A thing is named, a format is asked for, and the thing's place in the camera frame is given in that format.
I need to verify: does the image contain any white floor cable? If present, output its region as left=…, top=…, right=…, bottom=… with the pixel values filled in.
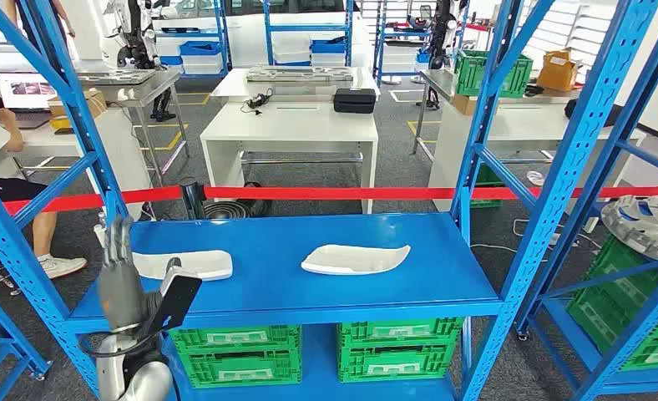
left=468, top=217, right=604, bottom=256

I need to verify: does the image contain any white car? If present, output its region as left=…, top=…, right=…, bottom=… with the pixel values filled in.
left=151, top=0, right=374, bottom=70

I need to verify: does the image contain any yellow tape roll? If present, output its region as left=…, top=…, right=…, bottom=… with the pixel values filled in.
left=49, top=114, right=77, bottom=134

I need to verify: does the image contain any long red barrier belt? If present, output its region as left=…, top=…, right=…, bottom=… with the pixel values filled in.
left=3, top=185, right=658, bottom=217

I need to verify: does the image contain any blue steel shelf rack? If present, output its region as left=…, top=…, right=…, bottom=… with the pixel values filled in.
left=154, top=0, right=231, bottom=78
left=262, top=0, right=355, bottom=68
left=514, top=0, right=658, bottom=401
left=372, top=0, right=474, bottom=85
left=0, top=0, right=648, bottom=401
left=0, top=277, right=53, bottom=401

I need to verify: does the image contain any open laptop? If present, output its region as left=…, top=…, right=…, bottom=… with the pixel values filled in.
left=0, top=72, right=59, bottom=129

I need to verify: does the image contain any white storage bin stack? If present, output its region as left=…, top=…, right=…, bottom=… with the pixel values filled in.
left=382, top=43, right=418, bottom=73
left=272, top=35, right=311, bottom=64
left=311, top=53, right=347, bottom=68
left=182, top=53, right=223, bottom=76

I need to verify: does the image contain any black backpack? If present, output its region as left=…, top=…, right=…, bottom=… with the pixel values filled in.
left=243, top=181, right=273, bottom=217

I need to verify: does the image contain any black cable bundle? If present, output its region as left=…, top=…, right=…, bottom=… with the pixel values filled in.
left=239, top=88, right=275, bottom=116

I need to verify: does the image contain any grey perforated metal tray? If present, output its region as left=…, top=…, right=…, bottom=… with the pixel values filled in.
left=77, top=69, right=158, bottom=87
left=245, top=65, right=355, bottom=84

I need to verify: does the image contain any chrome stanchion with black base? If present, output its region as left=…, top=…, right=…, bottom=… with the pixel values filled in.
left=178, top=176, right=256, bottom=221

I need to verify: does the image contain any black zip case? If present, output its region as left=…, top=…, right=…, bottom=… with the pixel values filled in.
left=563, top=98, right=629, bottom=129
left=332, top=88, right=377, bottom=114

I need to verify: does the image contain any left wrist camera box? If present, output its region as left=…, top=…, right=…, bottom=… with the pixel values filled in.
left=140, top=256, right=204, bottom=338

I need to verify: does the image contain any blue storage bin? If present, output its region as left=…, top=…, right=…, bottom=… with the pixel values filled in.
left=311, top=38, right=347, bottom=55
left=180, top=40, right=222, bottom=57

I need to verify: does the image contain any grey round metal casting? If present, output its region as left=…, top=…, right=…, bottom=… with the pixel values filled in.
left=601, top=195, right=658, bottom=261

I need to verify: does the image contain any flat cardboard box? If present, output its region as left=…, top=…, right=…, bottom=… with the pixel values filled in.
left=451, top=94, right=480, bottom=117

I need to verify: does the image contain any green plastic crate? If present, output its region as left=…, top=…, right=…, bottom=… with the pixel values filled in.
left=565, top=287, right=658, bottom=373
left=337, top=317, right=466, bottom=352
left=176, top=348, right=303, bottom=389
left=168, top=325, right=302, bottom=357
left=468, top=163, right=505, bottom=210
left=337, top=343, right=458, bottom=384
left=453, top=49, right=534, bottom=99
left=583, top=235, right=658, bottom=338

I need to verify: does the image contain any orange brown cardboard box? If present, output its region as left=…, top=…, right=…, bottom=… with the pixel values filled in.
left=536, top=48, right=580, bottom=93

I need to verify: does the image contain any white plastic mirror cover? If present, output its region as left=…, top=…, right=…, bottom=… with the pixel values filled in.
left=301, top=244, right=412, bottom=277
left=131, top=250, right=235, bottom=282

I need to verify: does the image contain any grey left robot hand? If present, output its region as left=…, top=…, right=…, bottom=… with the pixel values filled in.
left=96, top=216, right=165, bottom=335

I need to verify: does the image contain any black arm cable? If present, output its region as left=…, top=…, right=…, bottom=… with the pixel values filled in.
left=78, top=329, right=161, bottom=361

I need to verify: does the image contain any white black humanoid robot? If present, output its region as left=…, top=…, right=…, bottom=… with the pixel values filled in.
left=104, top=0, right=178, bottom=123

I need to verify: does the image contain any white desk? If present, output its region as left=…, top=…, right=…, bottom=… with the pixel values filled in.
left=18, top=108, right=154, bottom=222
left=200, top=101, right=380, bottom=215
left=427, top=102, right=646, bottom=214

